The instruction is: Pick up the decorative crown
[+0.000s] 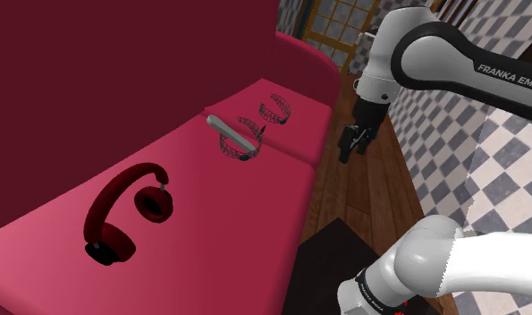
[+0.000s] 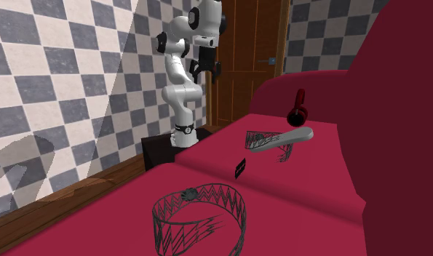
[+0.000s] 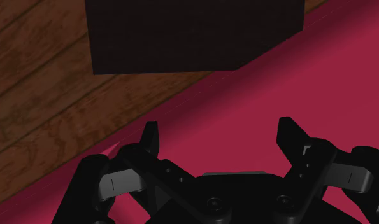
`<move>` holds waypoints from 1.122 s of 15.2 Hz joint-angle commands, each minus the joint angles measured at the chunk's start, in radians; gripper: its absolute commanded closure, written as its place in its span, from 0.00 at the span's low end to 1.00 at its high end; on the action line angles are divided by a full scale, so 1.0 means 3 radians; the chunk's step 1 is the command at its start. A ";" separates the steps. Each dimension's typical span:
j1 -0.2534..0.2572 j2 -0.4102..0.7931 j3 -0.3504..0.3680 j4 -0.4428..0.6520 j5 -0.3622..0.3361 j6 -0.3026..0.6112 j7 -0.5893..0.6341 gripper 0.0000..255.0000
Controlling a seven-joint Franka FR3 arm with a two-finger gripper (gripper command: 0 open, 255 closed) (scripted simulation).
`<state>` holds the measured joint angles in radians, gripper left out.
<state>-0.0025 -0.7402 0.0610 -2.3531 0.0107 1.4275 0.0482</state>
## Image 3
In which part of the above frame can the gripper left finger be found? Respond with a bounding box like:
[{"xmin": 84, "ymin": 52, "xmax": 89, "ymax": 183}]
[{"xmin": 51, "ymin": 120, "xmax": 234, "ymax": 224}]

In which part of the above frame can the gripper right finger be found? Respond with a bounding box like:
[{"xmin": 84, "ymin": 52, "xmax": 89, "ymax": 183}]
[{"xmin": 271, "ymin": 116, "xmax": 379, "ymax": 224}]

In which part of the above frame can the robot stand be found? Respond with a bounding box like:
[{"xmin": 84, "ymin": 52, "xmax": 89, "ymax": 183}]
[{"xmin": 84, "ymin": 0, "xmax": 306, "ymax": 76}]

